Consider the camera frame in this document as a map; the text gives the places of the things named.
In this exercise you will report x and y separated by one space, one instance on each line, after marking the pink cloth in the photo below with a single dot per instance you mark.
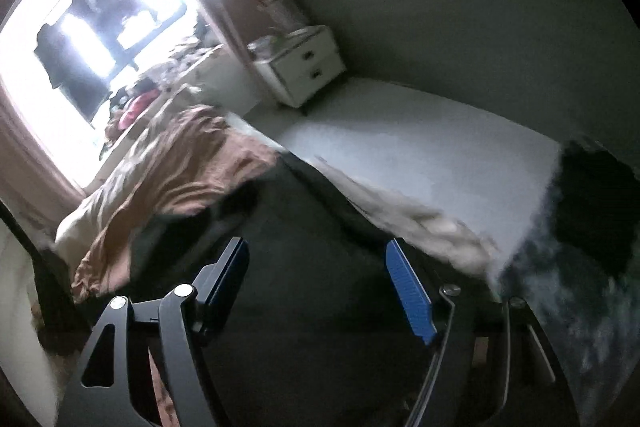
137 109

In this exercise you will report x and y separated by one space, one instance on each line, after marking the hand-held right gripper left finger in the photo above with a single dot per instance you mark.
232 272

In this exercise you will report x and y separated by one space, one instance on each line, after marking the floral bedding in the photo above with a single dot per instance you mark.
185 57

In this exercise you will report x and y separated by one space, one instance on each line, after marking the white bag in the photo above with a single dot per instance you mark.
277 9

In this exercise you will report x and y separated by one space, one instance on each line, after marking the brown bed sheet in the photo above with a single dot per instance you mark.
195 157

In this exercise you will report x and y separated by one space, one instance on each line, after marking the white nightstand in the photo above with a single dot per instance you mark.
305 64

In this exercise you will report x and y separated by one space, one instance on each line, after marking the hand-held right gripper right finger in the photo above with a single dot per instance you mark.
407 292

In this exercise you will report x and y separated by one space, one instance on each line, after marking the beige duvet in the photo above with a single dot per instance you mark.
115 192

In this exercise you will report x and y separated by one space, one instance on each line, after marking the large black garment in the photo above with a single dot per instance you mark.
310 257

